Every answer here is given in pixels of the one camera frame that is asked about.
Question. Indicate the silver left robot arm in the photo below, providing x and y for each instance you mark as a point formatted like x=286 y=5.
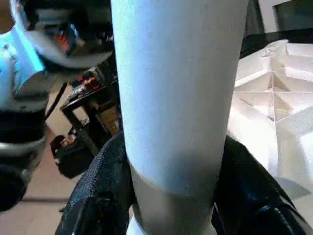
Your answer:
x=24 y=73

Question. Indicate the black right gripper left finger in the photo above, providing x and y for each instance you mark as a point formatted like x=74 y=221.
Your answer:
x=97 y=195

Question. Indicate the black bag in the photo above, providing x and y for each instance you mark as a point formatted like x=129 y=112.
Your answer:
x=66 y=156

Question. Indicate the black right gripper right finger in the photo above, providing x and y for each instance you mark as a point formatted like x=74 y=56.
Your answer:
x=256 y=203

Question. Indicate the white plastic table top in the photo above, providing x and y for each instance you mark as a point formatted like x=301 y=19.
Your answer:
x=269 y=110

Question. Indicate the white plastic table leg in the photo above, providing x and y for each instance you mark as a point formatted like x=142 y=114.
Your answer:
x=176 y=85

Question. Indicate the black side table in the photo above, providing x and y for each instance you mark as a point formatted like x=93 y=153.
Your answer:
x=85 y=122

